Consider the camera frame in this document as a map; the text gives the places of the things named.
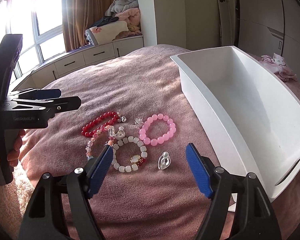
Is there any red bead bracelet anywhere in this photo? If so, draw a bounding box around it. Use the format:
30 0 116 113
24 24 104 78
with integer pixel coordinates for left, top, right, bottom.
81 111 121 138

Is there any multicolour pastel bead bracelet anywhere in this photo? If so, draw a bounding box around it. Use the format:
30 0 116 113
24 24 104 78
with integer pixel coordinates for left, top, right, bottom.
84 125 117 161

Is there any silver pendant charm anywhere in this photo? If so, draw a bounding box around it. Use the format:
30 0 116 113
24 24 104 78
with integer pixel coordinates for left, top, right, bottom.
158 152 171 170

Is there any white bead bracelet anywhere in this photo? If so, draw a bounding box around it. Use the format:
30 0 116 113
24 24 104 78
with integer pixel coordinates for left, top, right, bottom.
110 135 148 173

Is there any pink bead bracelet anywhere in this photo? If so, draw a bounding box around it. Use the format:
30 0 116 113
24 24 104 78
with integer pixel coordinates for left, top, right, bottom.
139 113 177 146

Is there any person's left hand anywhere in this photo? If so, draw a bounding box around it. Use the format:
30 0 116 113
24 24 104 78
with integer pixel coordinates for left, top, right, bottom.
7 129 25 167

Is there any white window seat drawer cabinet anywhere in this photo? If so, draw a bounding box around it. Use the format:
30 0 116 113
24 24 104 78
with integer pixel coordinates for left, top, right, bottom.
8 35 144 92

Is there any silver swan charm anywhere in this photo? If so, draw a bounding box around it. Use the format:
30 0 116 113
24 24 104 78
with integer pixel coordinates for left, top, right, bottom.
115 126 126 140

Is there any pink fleece bed blanket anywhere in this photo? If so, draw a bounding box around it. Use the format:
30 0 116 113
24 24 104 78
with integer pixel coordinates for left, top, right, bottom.
0 44 300 240

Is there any clear crystal spiky brooch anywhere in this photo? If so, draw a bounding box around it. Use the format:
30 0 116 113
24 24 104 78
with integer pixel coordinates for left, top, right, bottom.
134 118 144 127

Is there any white plastic storage bin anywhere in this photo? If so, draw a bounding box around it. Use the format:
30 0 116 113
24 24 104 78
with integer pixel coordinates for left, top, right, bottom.
172 46 300 200

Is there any brown window curtain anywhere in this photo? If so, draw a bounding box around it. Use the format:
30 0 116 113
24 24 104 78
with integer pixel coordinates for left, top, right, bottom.
62 0 113 52

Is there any pile of folded blankets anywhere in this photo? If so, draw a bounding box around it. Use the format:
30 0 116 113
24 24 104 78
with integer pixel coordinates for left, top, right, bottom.
85 0 142 46

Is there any pink cartoon cloth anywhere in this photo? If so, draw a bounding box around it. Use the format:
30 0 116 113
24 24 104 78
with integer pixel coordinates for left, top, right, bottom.
259 53 298 82

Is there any leaning narrow mirror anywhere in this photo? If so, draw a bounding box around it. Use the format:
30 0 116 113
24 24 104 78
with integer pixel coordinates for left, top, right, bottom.
217 0 232 46

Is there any grey wardrobe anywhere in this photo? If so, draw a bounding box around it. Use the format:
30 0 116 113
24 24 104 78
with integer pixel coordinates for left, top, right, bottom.
238 0 300 82

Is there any window with white frame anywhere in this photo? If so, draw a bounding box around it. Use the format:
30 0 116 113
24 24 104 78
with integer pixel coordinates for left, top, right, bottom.
0 0 65 81

